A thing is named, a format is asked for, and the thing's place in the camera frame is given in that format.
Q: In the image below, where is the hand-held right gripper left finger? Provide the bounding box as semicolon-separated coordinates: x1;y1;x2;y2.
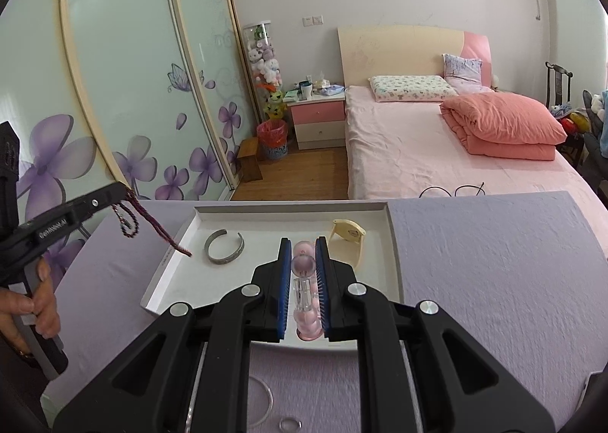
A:
51;237;291;433

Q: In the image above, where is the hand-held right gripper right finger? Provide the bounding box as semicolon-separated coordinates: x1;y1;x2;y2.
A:
315;236;556;433

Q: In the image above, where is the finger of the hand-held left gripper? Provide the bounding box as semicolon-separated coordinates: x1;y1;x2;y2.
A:
14;183;130;267

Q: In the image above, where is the pink bead bracelet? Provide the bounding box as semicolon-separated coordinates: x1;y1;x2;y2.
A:
291;240;328;340

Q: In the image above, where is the dark red bead bracelet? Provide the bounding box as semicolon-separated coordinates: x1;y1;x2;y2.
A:
111;188;193;257

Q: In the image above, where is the white cardboard tray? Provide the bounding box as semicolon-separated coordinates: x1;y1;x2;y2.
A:
140;202;405;351

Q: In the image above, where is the thin silver bangle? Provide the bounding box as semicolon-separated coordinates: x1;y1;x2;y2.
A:
247;375;274;420

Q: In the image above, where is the person's left hand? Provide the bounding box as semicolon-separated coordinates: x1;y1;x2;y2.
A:
0;257;61;358

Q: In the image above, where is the small wooden stool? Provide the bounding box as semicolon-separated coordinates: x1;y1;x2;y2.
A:
236;137;263;183

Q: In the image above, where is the trash bin with pink bag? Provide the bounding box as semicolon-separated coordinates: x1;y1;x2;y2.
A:
256;120;289;163

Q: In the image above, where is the purple tablecloth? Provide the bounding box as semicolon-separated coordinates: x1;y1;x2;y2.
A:
40;191;608;433

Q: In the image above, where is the bed with pink sheet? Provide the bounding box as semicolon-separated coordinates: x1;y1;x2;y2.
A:
344;84;608;263

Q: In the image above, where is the wardrobe with purple flower doors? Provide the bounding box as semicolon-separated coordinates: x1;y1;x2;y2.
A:
0;0;262;282

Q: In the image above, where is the pink and white nightstand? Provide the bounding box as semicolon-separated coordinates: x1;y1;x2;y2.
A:
290;98;347;150

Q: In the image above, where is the yellow plush toy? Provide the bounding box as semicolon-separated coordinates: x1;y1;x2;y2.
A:
263;90;286;121

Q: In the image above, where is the floral print pillow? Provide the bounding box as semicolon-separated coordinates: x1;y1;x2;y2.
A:
369;75;459;103

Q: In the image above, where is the clear plush toy display tube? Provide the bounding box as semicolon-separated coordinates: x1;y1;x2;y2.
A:
243;22;286;123

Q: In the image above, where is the folded pink quilt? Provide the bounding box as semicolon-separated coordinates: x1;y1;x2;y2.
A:
439;93;568;161

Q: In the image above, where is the cream and pink headboard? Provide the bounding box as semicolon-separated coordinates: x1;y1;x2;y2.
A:
337;25;491;89

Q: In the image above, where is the lavender pillow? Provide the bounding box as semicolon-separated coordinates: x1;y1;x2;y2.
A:
442;54;483;81

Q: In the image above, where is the pile of colourful toys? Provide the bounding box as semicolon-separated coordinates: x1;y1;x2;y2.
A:
551;103;585;134

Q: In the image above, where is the dark office chair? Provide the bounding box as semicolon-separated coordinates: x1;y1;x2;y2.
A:
582;90;608;168

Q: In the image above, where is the dark wooden chair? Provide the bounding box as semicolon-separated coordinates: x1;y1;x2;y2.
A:
545;62;574;106

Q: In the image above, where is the blue garment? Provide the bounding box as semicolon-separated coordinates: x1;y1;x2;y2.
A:
598;90;608;153

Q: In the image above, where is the yellow bracelet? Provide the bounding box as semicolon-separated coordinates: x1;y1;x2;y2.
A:
329;218;366;269

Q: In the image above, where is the silver cuff bracelet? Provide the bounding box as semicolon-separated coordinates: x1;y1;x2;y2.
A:
204;230;246;267

